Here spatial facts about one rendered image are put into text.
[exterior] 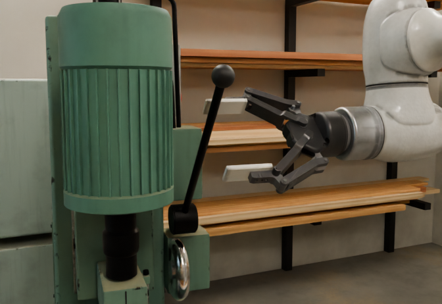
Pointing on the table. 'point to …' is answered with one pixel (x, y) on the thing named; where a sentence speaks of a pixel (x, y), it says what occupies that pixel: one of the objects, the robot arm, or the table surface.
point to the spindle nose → (121, 246)
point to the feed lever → (183, 216)
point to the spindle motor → (116, 107)
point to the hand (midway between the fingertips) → (221, 138)
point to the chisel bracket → (120, 288)
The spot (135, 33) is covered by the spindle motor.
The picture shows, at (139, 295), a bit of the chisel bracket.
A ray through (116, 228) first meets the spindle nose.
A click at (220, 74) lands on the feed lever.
